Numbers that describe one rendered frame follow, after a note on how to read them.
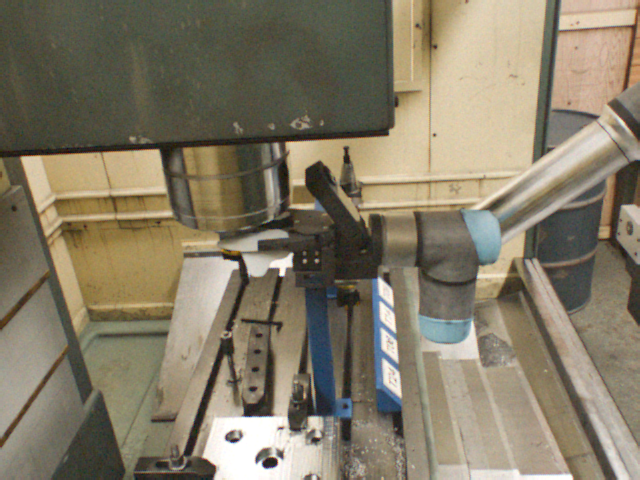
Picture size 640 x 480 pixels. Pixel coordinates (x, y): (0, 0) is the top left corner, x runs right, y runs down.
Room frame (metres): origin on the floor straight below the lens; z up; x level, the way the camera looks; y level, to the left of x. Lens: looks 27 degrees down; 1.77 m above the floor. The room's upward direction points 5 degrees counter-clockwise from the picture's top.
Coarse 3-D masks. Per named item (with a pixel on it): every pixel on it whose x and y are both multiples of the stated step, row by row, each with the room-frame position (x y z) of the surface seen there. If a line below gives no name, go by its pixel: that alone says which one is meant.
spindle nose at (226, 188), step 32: (160, 160) 0.70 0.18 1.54; (192, 160) 0.65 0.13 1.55; (224, 160) 0.65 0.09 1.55; (256, 160) 0.66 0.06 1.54; (288, 160) 0.71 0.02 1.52; (192, 192) 0.66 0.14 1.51; (224, 192) 0.65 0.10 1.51; (256, 192) 0.66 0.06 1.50; (288, 192) 0.70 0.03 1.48; (192, 224) 0.66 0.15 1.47; (224, 224) 0.65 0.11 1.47; (256, 224) 0.66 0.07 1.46
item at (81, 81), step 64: (0, 0) 0.62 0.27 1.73; (64, 0) 0.61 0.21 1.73; (128, 0) 0.61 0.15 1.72; (192, 0) 0.60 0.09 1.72; (256, 0) 0.60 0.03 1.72; (320, 0) 0.59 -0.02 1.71; (384, 0) 0.59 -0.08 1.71; (0, 64) 0.62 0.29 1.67; (64, 64) 0.62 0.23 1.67; (128, 64) 0.61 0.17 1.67; (192, 64) 0.60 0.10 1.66; (256, 64) 0.60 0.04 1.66; (320, 64) 0.59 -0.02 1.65; (384, 64) 0.59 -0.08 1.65; (0, 128) 0.63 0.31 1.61; (64, 128) 0.62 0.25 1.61; (128, 128) 0.61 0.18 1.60; (192, 128) 0.60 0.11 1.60; (256, 128) 0.60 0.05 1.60; (320, 128) 0.59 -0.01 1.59; (384, 128) 0.59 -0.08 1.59
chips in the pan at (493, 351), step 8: (480, 320) 1.55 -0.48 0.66; (480, 328) 1.52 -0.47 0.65; (480, 336) 1.48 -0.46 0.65; (488, 336) 1.47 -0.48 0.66; (496, 336) 1.47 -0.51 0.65; (480, 344) 1.44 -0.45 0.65; (488, 344) 1.42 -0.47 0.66; (496, 344) 1.42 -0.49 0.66; (504, 344) 1.42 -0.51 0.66; (480, 352) 1.40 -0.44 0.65; (488, 352) 1.39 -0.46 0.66; (496, 352) 1.39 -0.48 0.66; (504, 352) 1.38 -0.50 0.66; (512, 352) 1.38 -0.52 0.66; (480, 360) 1.37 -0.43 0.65; (488, 360) 1.36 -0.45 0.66; (496, 360) 1.35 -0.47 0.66; (504, 360) 1.35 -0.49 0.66; (512, 360) 1.35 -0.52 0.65
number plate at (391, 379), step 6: (384, 360) 1.02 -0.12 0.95; (384, 366) 1.00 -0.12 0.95; (390, 366) 1.02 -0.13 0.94; (384, 372) 0.98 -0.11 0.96; (390, 372) 1.00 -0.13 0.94; (396, 372) 1.02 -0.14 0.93; (384, 378) 0.96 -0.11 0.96; (390, 378) 0.98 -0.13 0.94; (396, 378) 1.00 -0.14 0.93; (390, 384) 0.96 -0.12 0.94; (396, 384) 0.98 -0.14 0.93; (396, 390) 0.96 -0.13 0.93
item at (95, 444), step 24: (0, 168) 0.98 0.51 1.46; (24, 168) 1.11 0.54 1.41; (0, 192) 0.96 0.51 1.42; (48, 264) 1.09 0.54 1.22; (72, 336) 1.09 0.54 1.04; (72, 360) 1.07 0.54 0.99; (96, 408) 1.07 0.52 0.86; (96, 432) 1.04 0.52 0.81; (72, 456) 0.94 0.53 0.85; (96, 456) 1.01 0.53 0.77; (120, 456) 1.10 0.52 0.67
